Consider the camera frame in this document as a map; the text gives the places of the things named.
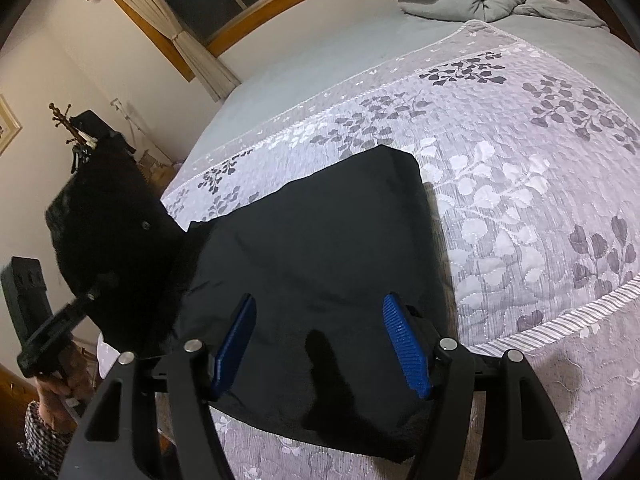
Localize person's left hand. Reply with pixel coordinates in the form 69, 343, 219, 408
36, 345, 96, 431

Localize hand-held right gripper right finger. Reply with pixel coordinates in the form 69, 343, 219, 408
382, 294, 583, 480

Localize black hanging garment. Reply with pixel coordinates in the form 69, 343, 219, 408
70, 110, 137, 156

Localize wooden framed window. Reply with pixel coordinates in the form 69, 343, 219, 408
82, 0, 353, 83

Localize metal wire rack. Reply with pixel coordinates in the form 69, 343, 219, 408
137, 147, 176, 188

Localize grey floral bedspread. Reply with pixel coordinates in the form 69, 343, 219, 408
97, 20, 640, 480

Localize wooden coat rack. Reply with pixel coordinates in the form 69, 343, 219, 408
49, 102, 98, 176

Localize beige curtain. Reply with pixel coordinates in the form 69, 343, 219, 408
102, 0, 241, 103

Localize bed with grey-blue sheet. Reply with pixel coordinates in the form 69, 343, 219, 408
185, 0, 616, 161

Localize framed wall picture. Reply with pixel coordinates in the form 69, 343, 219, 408
0, 94, 23, 157

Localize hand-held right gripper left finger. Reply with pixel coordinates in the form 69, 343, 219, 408
60, 294, 257, 480

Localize black pants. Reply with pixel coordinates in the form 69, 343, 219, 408
45, 132, 451, 463

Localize person's left forearm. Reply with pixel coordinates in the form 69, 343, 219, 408
17, 400, 76, 478

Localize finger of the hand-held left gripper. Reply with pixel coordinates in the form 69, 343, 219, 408
16, 289, 101, 377

